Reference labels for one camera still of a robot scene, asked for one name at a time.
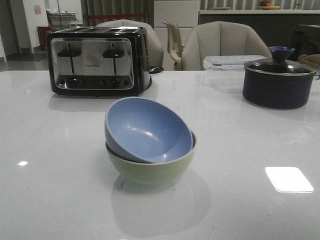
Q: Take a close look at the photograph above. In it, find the blue bowl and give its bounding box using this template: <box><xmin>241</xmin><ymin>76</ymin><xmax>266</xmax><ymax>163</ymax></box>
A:
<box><xmin>105</xmin><ymin>97</ymin><xmax>194</xmax><ymax>163</ymax></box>

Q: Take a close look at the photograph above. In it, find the green bowl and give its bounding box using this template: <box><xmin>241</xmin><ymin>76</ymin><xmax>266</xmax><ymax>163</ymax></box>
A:
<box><xmin>106</xmin><ymin>132</ymin><xmax>197</xmax><ymax>185</ymax></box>

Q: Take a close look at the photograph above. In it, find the beige armchair left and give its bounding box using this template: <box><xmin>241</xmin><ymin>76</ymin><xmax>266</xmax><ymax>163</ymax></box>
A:
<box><xmin>96</xmin><ymin>19</ymin><xmax>164</xmax><ymax>67</ymax></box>

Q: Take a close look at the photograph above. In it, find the beige armchair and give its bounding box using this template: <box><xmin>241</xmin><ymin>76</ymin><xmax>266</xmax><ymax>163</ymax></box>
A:
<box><xmin>181</xmin><ymin>21</ymin><xmax>271</xmax><ymax>71</ymax></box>
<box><xmin>96</xmin><ymin>19</ymin><xmax>164</xmax><ymax>67</ymax></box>

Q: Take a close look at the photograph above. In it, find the cream plastic chair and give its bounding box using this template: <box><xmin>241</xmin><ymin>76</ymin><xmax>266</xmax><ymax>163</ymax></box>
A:
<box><xmin>162</xmin><ymin>21</ymin><xmax>184</xmax><ymax>71</ymax></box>

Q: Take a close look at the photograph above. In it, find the black and chrome toaster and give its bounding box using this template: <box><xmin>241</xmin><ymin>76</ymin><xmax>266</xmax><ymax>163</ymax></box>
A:
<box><xmin>46</xmin><ymin>26</ymin><xmax>152</xmax><ymax>97</ymax></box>

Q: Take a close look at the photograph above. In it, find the clear plastic food container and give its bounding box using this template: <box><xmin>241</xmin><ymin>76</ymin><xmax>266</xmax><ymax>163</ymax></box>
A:
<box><xmin>203</xmin><ymin>55</ymin><xmax>266</xmax><ymax>71</ymax></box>

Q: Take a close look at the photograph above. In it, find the beige armchair right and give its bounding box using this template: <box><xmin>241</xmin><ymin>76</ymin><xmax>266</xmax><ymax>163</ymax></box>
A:
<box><xmin>181</xmin><ymin>21</ymin><xmax>271</xmax><ymax>71</ymax></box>

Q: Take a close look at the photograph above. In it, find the white cabinet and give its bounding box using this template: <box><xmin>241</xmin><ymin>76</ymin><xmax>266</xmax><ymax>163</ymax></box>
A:
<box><xmin>153</xmin><ymin>0</ymin><xmax>200</xmax><ymax>71</ymax></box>

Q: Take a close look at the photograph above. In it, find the dark blue cooking pot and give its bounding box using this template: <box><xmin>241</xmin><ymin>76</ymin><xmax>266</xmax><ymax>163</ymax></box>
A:
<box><xmin>242</xmin><ymin>67</ymin><xmax>317</xmax><ymax>109</ymax></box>

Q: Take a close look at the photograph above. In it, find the glass pot lid blue knob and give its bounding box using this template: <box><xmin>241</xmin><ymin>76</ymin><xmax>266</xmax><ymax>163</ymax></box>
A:
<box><xmin>244</xmin><ymin>46</ymin><xmax>317</xmax><ymax>77</ymax></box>

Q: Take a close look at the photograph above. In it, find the metal trolley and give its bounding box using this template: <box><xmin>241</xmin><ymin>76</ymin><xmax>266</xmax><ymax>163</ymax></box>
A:
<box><xmin>46</xmin><ymin>10</ymin><xmax>78</xmax><ymax>31</ymax></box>

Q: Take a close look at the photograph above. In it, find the red bin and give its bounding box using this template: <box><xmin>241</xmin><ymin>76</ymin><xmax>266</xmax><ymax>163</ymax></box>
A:
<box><xmin>37</xmin><ymin>25</ymin><xmax>52</xmax><ymax>51</ymax></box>

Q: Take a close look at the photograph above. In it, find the dark counter with light top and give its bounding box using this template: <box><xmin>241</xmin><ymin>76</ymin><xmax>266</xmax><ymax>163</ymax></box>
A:
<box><xmin>198</xmin><ymin>9</ymin><xmax>320</xmax><ymax>46</ymax></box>

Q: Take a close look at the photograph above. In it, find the fruit plate on counter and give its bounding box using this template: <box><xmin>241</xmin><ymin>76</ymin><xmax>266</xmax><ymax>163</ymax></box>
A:
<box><xmin>258</xmin><ymin>0</ymin><xmax>280</xmax><ymax>10</ymax></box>

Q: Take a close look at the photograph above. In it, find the woven basket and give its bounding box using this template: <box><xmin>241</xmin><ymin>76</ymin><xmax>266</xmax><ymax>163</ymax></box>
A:
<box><xmin>298</xmin><ymin>54</ymin><xmax>320</xmax><ymax>69</ymax></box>

